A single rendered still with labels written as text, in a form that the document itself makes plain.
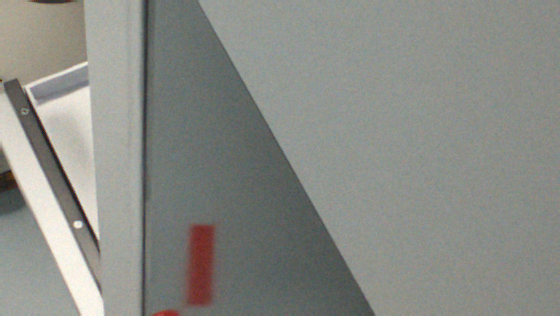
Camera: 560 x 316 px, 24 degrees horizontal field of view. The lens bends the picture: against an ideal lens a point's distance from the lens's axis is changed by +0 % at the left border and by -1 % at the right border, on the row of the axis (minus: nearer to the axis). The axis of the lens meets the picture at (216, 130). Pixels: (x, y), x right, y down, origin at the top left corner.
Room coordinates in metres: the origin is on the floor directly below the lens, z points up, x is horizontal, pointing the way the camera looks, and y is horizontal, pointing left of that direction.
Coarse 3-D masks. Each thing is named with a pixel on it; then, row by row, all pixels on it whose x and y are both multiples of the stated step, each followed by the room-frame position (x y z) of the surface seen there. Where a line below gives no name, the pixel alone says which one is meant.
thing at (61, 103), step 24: (72, 72) 0.77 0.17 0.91; (48, 96) 0.75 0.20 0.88; (72, 96) 0.75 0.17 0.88; (48, 120) 0.72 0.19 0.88; (72, 120) 0.72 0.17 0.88; (72, 144) 0.69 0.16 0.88; (72, 168) 0.66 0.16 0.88; (72, 192) 0.62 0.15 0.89; (96, 216) 0.60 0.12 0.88; (96, 240) 0.57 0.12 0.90
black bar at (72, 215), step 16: (16, 80) 0.75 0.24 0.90; (16, 96) 0.73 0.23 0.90; (16, 112) 0.71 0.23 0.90; (32, 112) 0.72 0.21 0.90; (32, 128) 0.70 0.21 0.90; (32, 144) 0.68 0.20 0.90; (48, 144) 0.68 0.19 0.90; (48, 160) 0.66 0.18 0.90; (48, 176) 0.64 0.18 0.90; (64, 192) 0.62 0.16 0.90; (64, 208) 0.60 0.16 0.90; (80, 224) 0.58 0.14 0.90; (80, 240) 0.57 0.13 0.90; (96, 256) 0.55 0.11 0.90; (96, 272) 0.53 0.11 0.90
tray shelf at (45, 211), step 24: (0, 96) 0.74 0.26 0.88; (0, 120) 0.71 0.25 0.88; (0, 144) 0.69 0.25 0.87; (24, 144) 0.68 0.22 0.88; (24, 168) 0.65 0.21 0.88; (24, 192) 0.62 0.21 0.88; (48, 192) 0.63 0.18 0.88; (48, 216) 0.60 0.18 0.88; (48, 240) 0.57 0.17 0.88; (72, 240) 0.57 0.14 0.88; (72, 264) 0.54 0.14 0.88; (72, 288) 0.52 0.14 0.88; (96, 288) 0.52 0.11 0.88; (96, 312) 0.49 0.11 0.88
